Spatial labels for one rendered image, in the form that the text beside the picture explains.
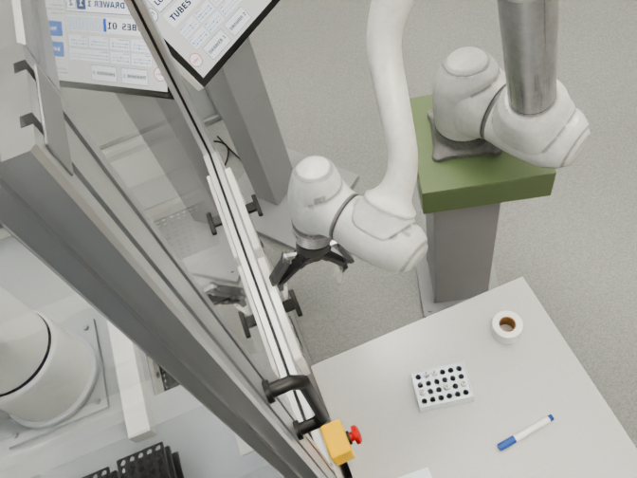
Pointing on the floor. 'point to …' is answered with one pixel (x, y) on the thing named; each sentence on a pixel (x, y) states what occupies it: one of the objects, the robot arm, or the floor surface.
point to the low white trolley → (448, 439)
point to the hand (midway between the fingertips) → (311, 284)
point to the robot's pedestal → (458, 256)
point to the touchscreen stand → (259, 143)
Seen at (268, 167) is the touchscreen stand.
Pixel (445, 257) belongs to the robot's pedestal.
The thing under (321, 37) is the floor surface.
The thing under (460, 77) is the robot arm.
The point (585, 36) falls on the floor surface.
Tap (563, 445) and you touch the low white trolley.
